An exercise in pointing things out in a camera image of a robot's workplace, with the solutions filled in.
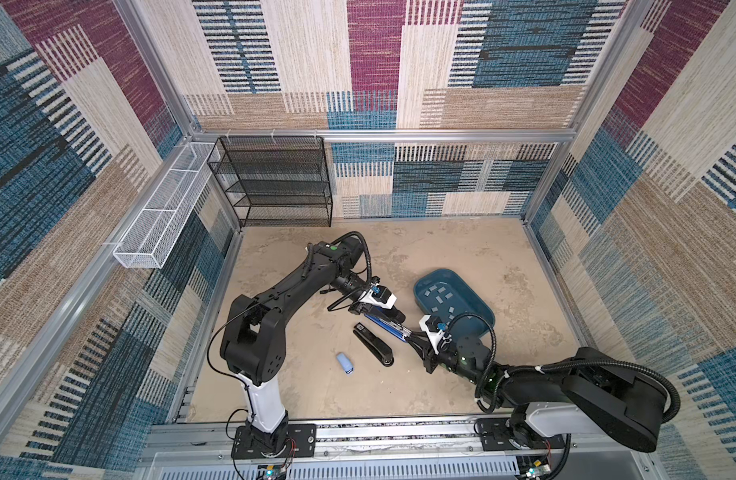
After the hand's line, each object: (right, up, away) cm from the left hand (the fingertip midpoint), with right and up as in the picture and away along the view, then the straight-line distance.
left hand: (390, 305), depth 79 cm
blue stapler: (+1, -7, +3) cm, 8 cm away
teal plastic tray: (+20, 0, +20) cm, 28 cm away
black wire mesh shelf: (-40, +40, +32) cm, 65 cm away
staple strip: (+20, -4, +17) cm, 26 cm away
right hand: (+6, -10, +5) cm, 13 cm away
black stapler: (-4, -12, +6) cm, 14 cm away
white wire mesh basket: (-56, +17, -9) cm, 59 cm away
